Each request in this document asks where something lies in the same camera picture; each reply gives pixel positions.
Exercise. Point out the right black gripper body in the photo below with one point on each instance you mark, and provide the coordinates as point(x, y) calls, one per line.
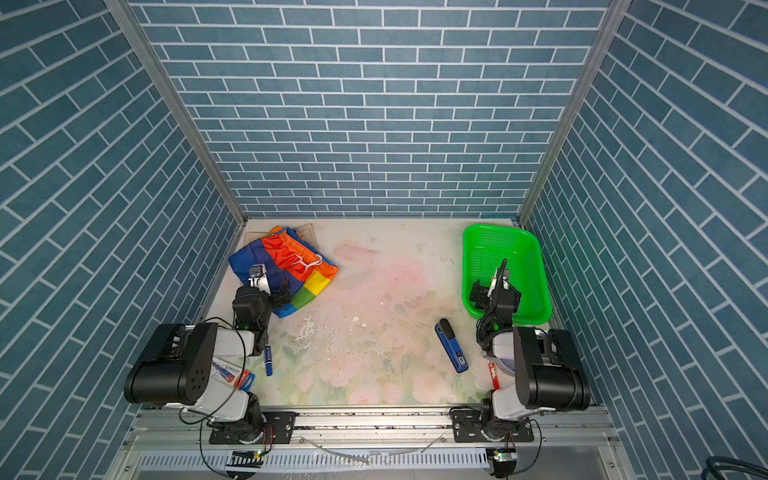
point(484, 302)

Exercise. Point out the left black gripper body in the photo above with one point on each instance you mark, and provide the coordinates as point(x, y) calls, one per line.
point(273, 301)

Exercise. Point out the multicolour shorts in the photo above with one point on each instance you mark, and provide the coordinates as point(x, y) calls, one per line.
point(288, 260)

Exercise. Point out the beige shorts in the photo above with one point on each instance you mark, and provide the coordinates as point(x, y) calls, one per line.
point(306, 232)

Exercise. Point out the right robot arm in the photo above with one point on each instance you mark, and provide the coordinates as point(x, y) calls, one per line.
point(548, 374)

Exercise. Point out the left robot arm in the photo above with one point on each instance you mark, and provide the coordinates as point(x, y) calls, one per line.
point(193, 367)

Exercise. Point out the blue marker pen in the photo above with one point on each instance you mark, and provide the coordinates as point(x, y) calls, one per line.
point(268, 360)

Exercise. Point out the blue stapler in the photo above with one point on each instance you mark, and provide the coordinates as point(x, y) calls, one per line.
point(449, 342)

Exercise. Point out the red blue small packet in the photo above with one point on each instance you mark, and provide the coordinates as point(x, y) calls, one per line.
point(232, 375)

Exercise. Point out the red marker pen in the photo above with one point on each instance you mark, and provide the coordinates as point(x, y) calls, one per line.
point(494, 376)

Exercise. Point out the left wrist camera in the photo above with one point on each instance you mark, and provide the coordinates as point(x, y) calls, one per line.
point(257, 278)

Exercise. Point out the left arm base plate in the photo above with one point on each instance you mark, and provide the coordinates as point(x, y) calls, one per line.
point(267, 428)

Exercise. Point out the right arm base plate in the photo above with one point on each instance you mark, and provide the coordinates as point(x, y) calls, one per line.
point(470, 425)

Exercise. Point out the aluminium front rail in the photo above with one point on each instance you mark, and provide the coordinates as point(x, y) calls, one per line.
point(579, 445)

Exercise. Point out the white cable tie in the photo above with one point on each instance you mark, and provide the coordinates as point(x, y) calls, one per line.
point(363, 456)

